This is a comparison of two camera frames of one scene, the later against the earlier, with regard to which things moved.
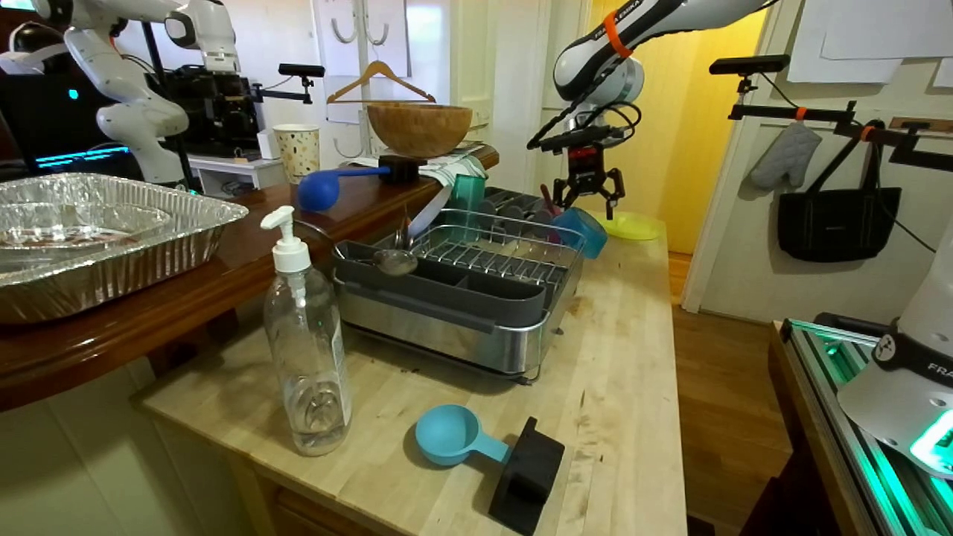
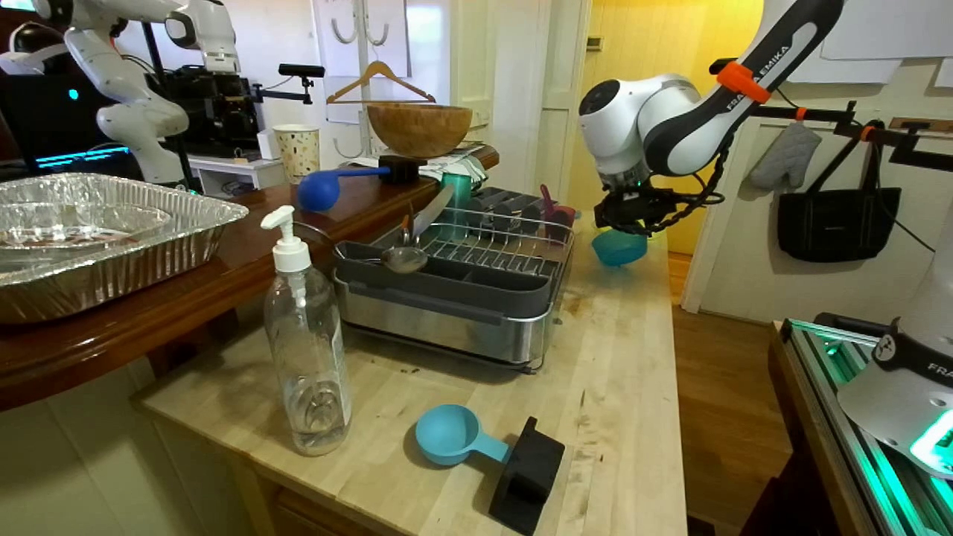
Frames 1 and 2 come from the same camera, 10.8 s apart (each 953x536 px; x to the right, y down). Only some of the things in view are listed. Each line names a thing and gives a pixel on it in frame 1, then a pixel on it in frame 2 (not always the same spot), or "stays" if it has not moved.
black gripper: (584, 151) to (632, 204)
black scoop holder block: (529, 480) stays
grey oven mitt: (788, 157) stays
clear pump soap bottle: (309, 346) stays
